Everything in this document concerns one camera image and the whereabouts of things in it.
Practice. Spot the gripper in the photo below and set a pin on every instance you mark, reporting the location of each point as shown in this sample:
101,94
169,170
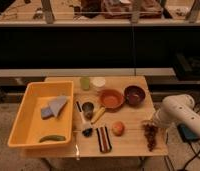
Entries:
148,122

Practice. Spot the black power box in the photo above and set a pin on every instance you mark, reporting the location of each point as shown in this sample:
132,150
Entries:
186,134

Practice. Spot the striped bacon toy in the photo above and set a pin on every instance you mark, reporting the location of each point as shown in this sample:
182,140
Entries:
103,140

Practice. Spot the blue sponge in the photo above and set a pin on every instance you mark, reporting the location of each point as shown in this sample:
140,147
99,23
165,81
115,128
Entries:
46,113

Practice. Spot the orange pan with yellow handle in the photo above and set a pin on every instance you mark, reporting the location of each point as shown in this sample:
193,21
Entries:
110,100

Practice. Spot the peach fruit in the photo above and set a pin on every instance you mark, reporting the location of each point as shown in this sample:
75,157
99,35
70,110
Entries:
118,128

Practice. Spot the green plastic cup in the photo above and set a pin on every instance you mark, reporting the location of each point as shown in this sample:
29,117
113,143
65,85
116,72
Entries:
85,83

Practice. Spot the white paper cup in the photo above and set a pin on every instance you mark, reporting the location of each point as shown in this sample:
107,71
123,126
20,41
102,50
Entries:
98,83

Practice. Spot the grey cloth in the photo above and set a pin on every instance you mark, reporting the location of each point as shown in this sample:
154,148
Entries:
57,104

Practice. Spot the yellow plastic bin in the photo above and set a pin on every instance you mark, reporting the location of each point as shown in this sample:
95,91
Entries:
29,127

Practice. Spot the bunch of red grapes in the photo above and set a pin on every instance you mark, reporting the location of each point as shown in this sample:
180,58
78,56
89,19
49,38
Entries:
150,132

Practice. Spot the small metal cup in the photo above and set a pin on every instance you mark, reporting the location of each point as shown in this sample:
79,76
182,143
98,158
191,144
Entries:
88,109

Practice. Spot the dark purple bowl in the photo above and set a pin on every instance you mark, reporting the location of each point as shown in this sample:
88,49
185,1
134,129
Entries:
134,95

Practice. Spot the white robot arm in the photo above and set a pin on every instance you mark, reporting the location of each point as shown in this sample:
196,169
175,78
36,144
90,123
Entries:
176,108

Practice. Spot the green cucumber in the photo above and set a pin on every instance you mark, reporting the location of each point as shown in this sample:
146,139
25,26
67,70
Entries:
52,138

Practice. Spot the silver fork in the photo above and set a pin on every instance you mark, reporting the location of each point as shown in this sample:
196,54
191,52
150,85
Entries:
77,153

